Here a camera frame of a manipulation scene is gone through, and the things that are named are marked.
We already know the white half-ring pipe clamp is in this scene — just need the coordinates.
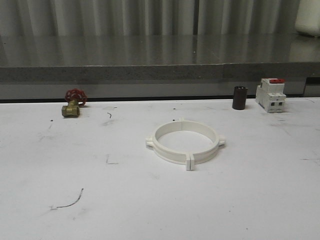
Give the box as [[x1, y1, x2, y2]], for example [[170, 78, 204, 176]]
[[145, 118, 195, 171]]

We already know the grey stone counter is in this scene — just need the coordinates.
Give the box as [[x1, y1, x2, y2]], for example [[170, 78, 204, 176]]
[[0, 33, 320, 102]]

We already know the dark brown cylindrical coupling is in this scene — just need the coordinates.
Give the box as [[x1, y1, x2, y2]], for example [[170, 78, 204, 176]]
[[232, 86, 248, 110]]

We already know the brass valve red handwheel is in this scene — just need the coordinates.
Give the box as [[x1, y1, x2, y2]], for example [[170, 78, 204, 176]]
[[61, 88, 88, 118]]

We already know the white container on counter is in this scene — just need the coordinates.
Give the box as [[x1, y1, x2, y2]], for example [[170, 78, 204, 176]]
[[295, 0, 320, 38]]

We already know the white circuit breaker red switch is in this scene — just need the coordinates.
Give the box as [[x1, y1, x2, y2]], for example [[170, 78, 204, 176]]
[[255, 78, 286, 113]]

